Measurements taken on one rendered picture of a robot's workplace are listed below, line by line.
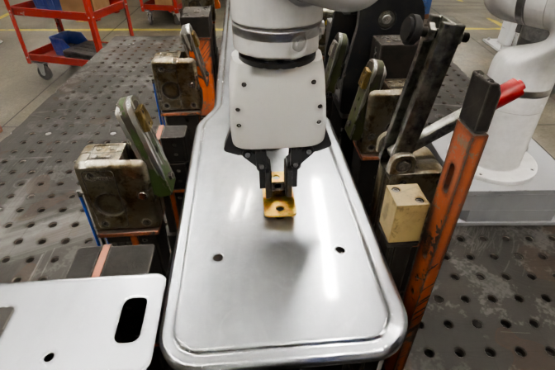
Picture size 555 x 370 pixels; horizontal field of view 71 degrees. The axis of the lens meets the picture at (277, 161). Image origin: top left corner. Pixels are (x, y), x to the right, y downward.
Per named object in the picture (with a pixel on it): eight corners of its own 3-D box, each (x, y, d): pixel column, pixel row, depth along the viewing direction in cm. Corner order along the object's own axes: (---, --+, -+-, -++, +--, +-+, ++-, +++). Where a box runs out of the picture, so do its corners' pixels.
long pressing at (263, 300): (219, -3, 144) (219, -8, 143) (279, -4, 146) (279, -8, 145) (151, 380, 32) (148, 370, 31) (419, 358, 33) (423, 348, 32)
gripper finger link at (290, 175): (310, 135, 45) (308, 181, 49) (283, 136, 45) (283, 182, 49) (315, 150, 43) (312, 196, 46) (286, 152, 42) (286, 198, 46)
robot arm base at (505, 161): (503, 135, 99) (529, 66, 88) (556, 181, 83) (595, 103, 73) (432, 141, 97) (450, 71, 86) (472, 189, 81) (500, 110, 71)
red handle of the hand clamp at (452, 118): (380, 139, 47) (509, 68, 43) (387, 152, 48) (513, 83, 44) (391, 159, 44) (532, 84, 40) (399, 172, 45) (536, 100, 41)
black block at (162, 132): (164, 241, 83) (135, 121, 67) (215, 238, 84) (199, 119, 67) (158, 271, 77) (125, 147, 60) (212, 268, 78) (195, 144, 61)
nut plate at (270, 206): (260, 173, 51) (260, 166, 50) (289, 173, 51) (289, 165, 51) (264, 218, 44) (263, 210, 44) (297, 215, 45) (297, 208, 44)
